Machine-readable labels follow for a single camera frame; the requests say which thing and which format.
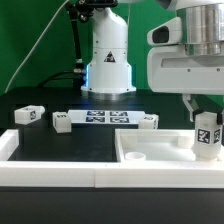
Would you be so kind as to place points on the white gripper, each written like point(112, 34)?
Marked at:
point(170, 70)

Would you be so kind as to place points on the white marker plate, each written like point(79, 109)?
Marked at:
point(105, 116)

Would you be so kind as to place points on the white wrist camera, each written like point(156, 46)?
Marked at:
point(169, 33)

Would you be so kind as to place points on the white square tabletop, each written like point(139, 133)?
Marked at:
point(142, 145)

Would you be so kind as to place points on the white U-shaped fence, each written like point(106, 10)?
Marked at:
point(198, 174)

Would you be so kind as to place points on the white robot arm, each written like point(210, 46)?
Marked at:
point(187, 54)

